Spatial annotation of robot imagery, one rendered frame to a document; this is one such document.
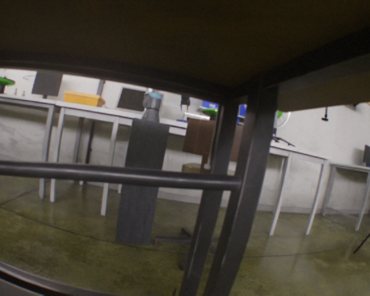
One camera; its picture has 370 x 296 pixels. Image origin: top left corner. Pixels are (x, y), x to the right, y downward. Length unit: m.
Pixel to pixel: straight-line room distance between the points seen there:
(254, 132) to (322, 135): 3.28
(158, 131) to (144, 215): 0.56
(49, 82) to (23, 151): 1.11
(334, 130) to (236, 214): 3.56
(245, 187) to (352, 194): 4.23
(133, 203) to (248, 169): 1.05
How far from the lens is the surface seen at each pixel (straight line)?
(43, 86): 2.89
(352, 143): 4.35
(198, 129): 1.15
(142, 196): 1.37
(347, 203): 4.53
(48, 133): 1.99
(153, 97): 1.41
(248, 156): 0.42
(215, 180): 0.41
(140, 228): 1.45
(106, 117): 1.78
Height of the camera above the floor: 0.75
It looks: 1 degrees down
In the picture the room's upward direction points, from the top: 11 degrees clockwise
